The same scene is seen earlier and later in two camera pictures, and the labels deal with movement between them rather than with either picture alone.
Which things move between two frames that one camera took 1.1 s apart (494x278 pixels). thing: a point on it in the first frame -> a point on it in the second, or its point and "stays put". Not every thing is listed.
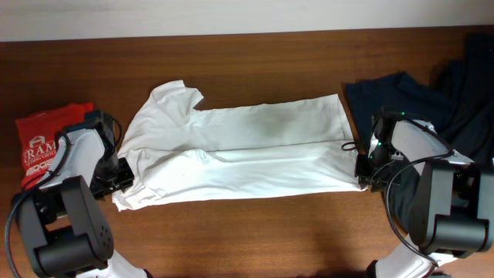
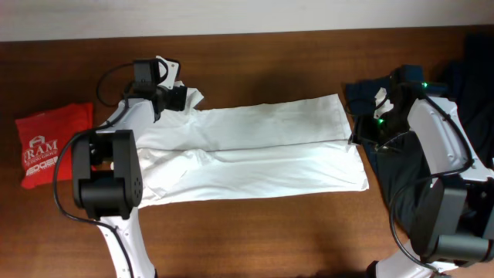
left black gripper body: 116,174 -> 171,97
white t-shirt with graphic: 171,150 stays put
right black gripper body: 378,168 -> 379,130
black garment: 464,105 stays put
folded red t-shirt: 38,136 stays put
